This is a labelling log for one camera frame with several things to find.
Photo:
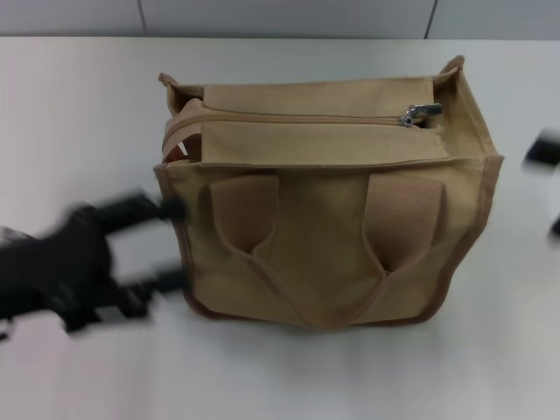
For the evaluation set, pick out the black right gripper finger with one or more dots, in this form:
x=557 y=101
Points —
x=547 y=149
x=556 y=227

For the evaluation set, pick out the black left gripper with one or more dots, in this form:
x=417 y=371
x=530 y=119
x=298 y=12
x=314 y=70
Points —
x=65 y=271

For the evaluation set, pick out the silver metal zipper pull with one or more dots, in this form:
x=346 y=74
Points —
x=424 y=109

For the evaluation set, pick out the khaki canvas food bag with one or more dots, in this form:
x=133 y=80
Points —
x=328 y=219

